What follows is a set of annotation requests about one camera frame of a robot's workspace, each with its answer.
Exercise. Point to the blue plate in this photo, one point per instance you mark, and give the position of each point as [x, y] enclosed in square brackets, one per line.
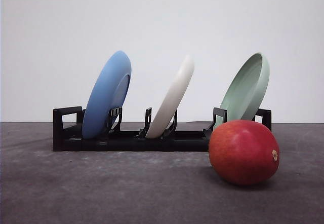
[108, 91]

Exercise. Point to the green plate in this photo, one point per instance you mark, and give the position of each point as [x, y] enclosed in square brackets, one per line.
[246, 90]

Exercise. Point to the black dish rack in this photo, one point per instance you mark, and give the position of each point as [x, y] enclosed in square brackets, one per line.
[68, 136]

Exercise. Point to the white plate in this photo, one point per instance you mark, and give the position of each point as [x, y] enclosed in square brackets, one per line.
[172, 101]

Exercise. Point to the red pomegranate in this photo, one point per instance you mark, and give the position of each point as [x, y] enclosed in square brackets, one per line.
[243, 152]

